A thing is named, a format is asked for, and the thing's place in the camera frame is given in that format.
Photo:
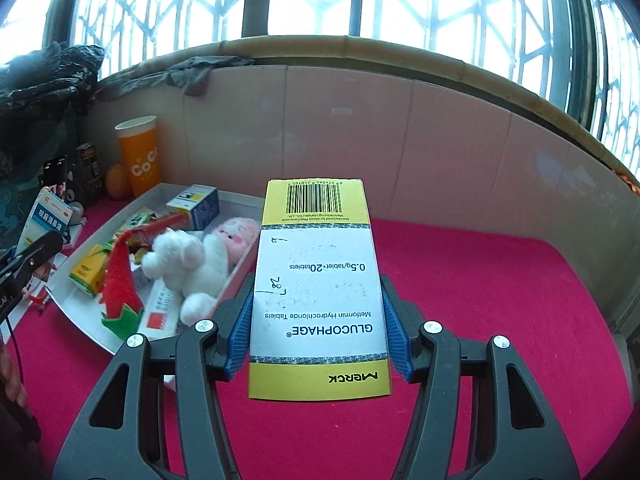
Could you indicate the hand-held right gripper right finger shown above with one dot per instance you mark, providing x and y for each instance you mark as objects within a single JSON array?
[{"x": 397, "y": 335}]

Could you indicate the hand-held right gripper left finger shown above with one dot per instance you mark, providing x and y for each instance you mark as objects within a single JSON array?
[{"x": 242, "y": 320}]

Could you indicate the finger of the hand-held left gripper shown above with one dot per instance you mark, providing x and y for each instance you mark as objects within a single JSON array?
[{"x": 30, "y": 257}]

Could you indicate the white box blue end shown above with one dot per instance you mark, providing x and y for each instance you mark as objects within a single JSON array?
[{"x": 45, "y": 220}]

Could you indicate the small yellow green box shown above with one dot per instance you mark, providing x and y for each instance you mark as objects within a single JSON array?
[{"x": 87, "y": 270}]

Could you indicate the white cardboard tray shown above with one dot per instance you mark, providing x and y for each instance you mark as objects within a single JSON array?
[{"x": 75, "y": 305}]

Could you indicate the white plush toy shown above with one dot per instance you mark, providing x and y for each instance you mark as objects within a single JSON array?
[{"x": 200, "y": 270}]

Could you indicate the yellow white medicine box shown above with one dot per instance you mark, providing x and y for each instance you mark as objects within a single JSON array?
[{"x": 315, "y": 285}]

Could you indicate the pink plush doll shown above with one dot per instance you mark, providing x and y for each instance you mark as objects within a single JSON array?
[{"x": 237, "y": 237}]

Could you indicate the long white box red label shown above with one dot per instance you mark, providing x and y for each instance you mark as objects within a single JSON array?
[{"x": 160, "y": 315}]

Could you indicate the red green elf hat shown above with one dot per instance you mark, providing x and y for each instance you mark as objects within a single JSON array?
[{"x": 117, "y": 280}]

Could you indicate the small white blue box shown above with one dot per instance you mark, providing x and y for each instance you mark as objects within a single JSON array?
[{"x": 192, "y": 200}]

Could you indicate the person's left hand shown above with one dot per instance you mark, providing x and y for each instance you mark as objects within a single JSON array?
[{"x": 11, "y": 375}]

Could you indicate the black smartphone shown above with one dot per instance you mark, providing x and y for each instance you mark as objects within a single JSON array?
[{"x": 55, "y": 175}]

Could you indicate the dark printed box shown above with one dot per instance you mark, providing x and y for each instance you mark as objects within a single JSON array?
[{"x": 87, "y": 170}]

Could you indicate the red mat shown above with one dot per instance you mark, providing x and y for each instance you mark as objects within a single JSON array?
[{"x": 500, "y": 310}]

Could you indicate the orange fruit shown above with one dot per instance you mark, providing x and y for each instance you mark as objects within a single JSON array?
[{"x": 117, "y": 182}]

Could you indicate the orange paper cup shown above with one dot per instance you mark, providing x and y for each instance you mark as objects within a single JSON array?
[{"x": 140, "y": 160}]

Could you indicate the black plastic bag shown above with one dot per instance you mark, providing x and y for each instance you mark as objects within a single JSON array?
[{"x": 45, "y": 80}]

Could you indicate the cardboard back panel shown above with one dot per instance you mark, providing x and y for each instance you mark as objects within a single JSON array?
[{"x": 450, "y": 160}]

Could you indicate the grey cloth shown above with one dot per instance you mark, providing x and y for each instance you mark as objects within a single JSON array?
[{"x": 195, "y": 72}]

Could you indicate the window with metal grille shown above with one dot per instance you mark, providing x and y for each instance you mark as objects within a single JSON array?
[{"x": 400, "y": 0}]

